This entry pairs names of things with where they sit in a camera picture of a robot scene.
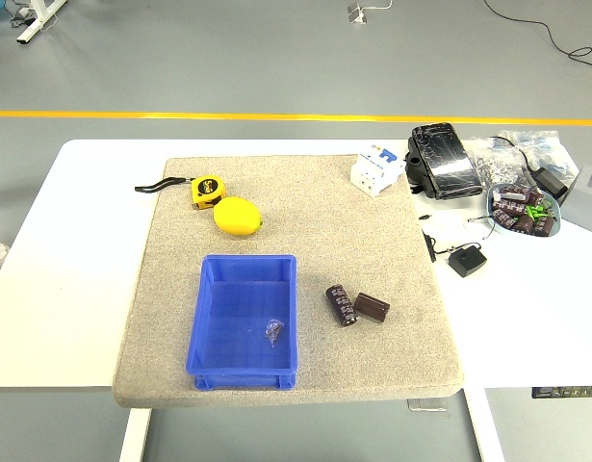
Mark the floor socket box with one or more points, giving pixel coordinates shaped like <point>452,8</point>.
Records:
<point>356,14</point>

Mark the black glossy device case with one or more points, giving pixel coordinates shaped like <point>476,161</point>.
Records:
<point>445,159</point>

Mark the green small parts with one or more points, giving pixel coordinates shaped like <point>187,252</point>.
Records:
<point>533,211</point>

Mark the yellow tape measure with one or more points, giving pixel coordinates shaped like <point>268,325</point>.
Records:
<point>208,190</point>

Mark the small black adapter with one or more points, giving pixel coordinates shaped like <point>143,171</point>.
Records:
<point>466,261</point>

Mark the light blue bowl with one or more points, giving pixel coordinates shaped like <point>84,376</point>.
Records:
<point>505,231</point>

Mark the blue plastic box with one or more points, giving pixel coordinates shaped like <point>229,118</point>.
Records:
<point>238,337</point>

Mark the clear bag of metal washers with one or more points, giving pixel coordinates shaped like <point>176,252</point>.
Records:
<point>493,166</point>

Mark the white table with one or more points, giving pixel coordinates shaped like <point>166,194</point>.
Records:
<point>84,240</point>

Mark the long dark cylindrical battery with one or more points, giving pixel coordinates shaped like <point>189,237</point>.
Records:
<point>341,305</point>

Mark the short dark cylindrical battery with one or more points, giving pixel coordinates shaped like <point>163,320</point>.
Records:
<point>371,307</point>

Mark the small clear plastic scrap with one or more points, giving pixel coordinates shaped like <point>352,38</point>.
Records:
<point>273,331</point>

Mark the dark brown cylindrical battery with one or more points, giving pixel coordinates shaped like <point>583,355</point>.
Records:
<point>524,225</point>
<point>546,226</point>
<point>505,219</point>

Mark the grey-labelled battery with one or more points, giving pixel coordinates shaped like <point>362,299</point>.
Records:
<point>512,194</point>

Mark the grey box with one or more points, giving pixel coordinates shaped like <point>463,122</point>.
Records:
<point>584,202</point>

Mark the white floor stand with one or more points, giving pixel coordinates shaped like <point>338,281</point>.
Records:
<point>33,26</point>

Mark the white circuit breaker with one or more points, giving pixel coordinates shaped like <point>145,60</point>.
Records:
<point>372,173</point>

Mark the grey-brown mat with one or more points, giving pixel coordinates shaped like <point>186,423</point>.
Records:
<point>324,231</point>

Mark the yellow lemon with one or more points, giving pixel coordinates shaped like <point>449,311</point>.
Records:
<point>238,216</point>

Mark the clear bag of small parts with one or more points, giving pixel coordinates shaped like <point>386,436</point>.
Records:
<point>546,144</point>

